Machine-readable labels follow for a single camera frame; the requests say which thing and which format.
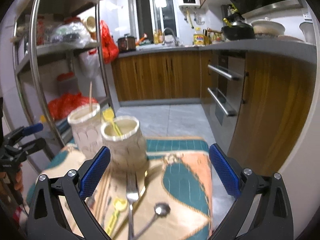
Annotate patterned quilted table mat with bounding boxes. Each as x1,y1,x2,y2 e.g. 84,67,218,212
44,138,212,239

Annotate white ceramic jar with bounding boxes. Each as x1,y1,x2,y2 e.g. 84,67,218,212
100,115,147,172
67,103,103,159

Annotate yellow tulip pick in jar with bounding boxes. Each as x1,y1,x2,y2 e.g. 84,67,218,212
103,107,123,136

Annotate gold fork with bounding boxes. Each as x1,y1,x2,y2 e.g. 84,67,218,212
111,170,148,239

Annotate black wok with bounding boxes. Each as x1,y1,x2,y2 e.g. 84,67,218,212
221,18,255,41

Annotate yellow tulip pick on mat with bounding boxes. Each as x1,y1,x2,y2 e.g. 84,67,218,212
105,197,128,237

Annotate front white ceramic jar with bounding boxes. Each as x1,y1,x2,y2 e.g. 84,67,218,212
100,115,147,172

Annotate wooden chopstick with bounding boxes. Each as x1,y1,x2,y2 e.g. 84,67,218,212
89,81,93,113

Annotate wooden base cabinets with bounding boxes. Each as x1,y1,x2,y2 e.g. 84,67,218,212
112,50,316,176

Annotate window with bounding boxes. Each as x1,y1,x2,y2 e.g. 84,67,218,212
133,0,177,44

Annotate white plastic bag hanging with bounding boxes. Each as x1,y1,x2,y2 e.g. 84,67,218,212
79,49,100,79

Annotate silver flower spoon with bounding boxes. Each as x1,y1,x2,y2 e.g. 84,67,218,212
133,202,171,239

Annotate steel shelving rack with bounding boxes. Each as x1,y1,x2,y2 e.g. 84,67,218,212
13,0,112,147

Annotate red bag on lower shelf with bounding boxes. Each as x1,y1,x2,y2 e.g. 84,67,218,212
48,92,89,121

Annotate electric rice cooker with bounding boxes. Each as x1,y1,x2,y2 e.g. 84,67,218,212
117,34,136,53

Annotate clear plastic bag on shelf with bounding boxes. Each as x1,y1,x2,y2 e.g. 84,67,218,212
49,17,92,48

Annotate kitchen faucet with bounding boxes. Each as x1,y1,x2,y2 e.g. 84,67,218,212
162,27,179,47

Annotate hanging red plastic bag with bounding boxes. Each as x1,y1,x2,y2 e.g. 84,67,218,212
100,20,119,64

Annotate silver steel fork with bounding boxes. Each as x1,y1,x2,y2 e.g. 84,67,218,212
126,172,139,239

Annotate rear white ceramic jar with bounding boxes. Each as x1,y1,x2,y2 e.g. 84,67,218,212
67,103,103,159

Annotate yellow tin can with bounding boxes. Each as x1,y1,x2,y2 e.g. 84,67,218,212
193,31,205,46

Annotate built-in steel oven drawers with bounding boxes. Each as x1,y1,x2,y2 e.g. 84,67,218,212
205,51,245,153

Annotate white ceramic casserole pot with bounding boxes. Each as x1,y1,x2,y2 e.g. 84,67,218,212
251,18,285,37

